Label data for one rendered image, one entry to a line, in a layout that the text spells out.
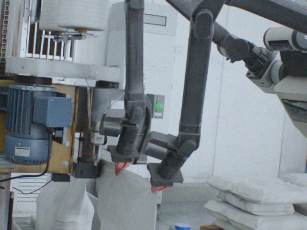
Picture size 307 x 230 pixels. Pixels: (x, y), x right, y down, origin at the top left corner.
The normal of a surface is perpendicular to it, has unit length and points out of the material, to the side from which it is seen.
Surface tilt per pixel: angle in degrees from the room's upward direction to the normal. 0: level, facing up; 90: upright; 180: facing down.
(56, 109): 90
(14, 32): 90
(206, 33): 123
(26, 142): 91
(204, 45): 128
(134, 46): 102
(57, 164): 90
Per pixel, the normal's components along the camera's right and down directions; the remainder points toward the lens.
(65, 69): 0.90, 0.11
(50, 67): 0.71, 0.10
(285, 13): -0.02, 0.55
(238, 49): 0.25, 0.27
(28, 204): 0.43, 0.09
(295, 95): -0.76, 0.59
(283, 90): -0.52, -0.80
